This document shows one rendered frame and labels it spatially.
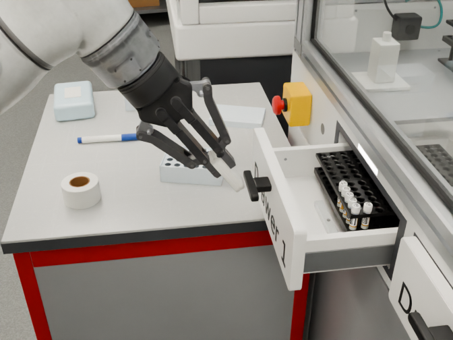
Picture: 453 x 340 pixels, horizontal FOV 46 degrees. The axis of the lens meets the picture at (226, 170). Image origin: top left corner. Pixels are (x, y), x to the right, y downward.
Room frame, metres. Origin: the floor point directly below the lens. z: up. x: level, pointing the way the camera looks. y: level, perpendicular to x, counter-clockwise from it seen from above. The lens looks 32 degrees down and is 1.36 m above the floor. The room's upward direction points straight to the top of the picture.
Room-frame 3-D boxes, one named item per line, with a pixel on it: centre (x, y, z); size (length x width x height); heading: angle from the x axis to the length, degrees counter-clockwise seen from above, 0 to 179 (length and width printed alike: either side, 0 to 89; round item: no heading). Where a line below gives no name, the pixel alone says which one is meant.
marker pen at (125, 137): (1.07, 0.27, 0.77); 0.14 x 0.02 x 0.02; 98
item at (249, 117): (1.18, -0.03, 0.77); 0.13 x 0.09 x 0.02; 80
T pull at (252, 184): (0.68, -0.05, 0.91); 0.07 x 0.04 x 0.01; 8
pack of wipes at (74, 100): (1.24, 0.39, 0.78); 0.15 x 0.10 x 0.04; 14
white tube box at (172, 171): (0.93, 0.07, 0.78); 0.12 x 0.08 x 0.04; 83
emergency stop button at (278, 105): (1.02, -0.11, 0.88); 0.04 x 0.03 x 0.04; 8
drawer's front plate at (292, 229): (0.68, -0.08, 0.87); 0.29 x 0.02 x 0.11; 8
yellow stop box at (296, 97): (1.02, -0.14, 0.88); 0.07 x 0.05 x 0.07; 8
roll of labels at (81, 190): (0.84, 0.28, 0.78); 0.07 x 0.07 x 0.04
